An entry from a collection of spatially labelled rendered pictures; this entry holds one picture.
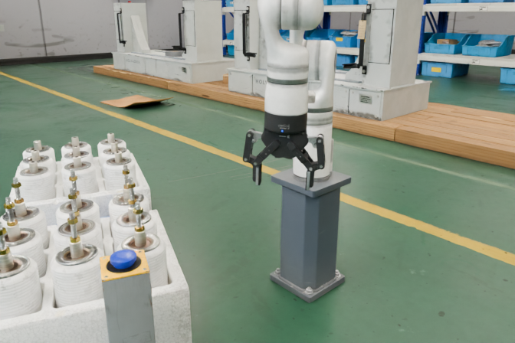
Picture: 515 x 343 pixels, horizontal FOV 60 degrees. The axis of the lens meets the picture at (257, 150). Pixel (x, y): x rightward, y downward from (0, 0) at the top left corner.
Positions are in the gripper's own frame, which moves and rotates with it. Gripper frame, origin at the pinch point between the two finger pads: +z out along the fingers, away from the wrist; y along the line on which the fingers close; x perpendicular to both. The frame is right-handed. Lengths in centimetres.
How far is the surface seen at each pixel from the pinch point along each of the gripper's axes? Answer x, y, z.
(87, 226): 0.1, -41.7, 14.8
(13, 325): -23, -42, 21
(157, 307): -10.6, -21.7, 23.7
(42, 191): 26, -72, 22
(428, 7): 469, 92, -13
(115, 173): 37, -56, 20
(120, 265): -22.6, -21.3, 5.8
